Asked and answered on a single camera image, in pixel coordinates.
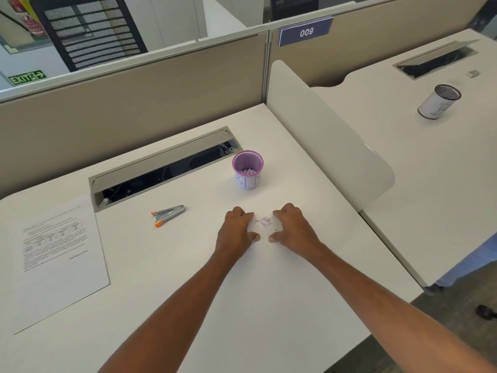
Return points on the person's right hand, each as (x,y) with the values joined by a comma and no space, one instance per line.
(295,229)

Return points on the person's left hand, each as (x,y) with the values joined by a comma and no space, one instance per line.
(233,236)

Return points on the person's right thumb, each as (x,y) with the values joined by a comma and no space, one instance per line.
(275,237)

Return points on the person's left thumb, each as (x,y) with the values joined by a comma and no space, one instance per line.
(254,236)

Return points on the person's left forearm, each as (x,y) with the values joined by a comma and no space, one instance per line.
(171,314)

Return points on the person's right forearm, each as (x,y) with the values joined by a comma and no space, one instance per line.
(392,314)

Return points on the pile of paper scraps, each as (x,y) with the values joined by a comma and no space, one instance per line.
(266,221)

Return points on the paper scraps in cup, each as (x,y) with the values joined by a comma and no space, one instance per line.
(248,171)

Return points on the purple mesh cup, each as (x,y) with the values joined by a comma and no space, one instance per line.
(247,170)

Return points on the metal staple remover orange tips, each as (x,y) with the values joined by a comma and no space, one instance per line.
(167,215)

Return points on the white rounded side divider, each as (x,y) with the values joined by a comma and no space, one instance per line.
(326,132)

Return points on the beige desk partition panel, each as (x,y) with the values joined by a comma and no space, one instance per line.
(372,38)
(124,104)

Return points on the printed paper sheet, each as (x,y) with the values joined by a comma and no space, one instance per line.
(56,260)

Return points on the blue partition label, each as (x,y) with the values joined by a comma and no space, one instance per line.
(305,31)

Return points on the black mesh cup paper wrap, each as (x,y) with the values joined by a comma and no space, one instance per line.
(438,102)

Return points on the black chair caster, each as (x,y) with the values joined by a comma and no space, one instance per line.
(487,311)

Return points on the black mesh office chair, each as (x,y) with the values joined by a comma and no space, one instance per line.
(90,30)
(294,6)

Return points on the small grey clip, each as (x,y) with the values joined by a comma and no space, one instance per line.
(473,73)

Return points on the green exit sign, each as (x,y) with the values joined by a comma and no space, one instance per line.
(26,78)

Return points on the red fire extinguisher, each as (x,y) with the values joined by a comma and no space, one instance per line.
(28,15)

